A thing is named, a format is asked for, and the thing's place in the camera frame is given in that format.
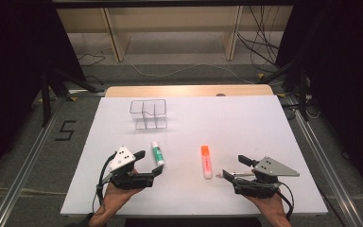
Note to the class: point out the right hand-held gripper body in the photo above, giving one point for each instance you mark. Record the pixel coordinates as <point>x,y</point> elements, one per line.
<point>271,168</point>

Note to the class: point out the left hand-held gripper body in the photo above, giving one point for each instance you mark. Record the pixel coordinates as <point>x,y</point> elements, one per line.
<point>129,181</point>

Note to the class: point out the silver pen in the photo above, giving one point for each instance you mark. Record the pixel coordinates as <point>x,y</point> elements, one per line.
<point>241,173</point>

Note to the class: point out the green and white glue stick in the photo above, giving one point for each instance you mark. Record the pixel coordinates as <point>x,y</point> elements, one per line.
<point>158,154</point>

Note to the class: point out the orange highlighter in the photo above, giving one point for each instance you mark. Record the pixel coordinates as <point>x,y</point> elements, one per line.
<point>206,164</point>

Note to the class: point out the clear plastic desk organizer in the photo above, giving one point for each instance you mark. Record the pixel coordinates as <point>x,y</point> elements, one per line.
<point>148,123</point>

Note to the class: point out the person's left hand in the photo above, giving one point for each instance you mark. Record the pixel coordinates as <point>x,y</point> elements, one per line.
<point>115,197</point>

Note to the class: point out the person's right hand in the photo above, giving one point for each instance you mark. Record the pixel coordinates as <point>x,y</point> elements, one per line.
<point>272,206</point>

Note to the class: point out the light wooden table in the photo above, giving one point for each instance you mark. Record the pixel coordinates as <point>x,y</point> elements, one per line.
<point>170,91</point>

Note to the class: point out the yellow tape piece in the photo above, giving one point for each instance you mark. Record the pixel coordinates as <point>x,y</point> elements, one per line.
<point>281,94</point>
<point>261,75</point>
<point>73,99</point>

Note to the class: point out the black metal stand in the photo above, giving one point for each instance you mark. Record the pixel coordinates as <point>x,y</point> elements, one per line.
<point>302,91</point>
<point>45,97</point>

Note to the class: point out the dark curtain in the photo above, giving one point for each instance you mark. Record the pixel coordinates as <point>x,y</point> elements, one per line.
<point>12,63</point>
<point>349,78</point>

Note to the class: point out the aluminium floor rail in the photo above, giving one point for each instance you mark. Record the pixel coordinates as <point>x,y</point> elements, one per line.
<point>22,176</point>
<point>327,176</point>

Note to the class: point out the beige wooden desk frame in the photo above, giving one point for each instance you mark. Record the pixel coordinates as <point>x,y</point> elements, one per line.
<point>170,19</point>

